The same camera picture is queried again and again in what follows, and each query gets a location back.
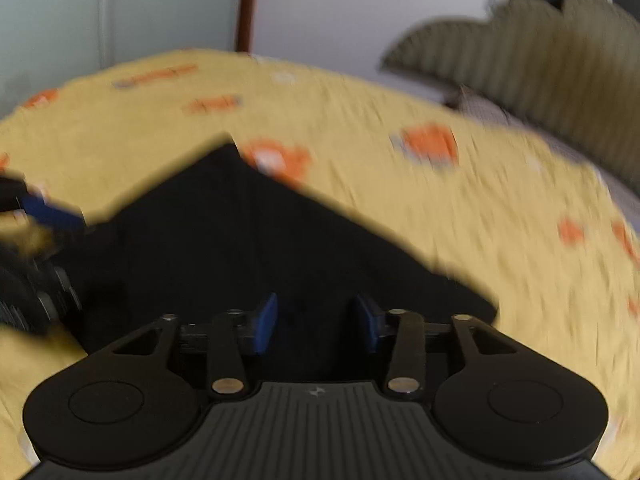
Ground frosted glass flower door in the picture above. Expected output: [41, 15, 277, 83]
[0, 0, 246, 116]

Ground yellow printed bed sheet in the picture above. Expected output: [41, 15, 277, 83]
[0, 49, 640, 480]

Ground brown wooden door frame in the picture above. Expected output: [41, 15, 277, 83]
[235, 0, 263, 55]

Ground black pants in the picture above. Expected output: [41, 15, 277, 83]
[50, 132, 501, 386]

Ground olive cloud-shaped headboard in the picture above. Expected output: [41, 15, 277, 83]
[380, 0, 640, 196]

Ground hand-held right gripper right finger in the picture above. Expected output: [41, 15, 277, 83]
[348, 295, 522, 402]

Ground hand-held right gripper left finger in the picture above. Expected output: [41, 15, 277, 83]
[113, 292, 279, 402]

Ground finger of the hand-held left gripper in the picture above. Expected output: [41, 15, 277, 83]
[0, 174, 89, 235]

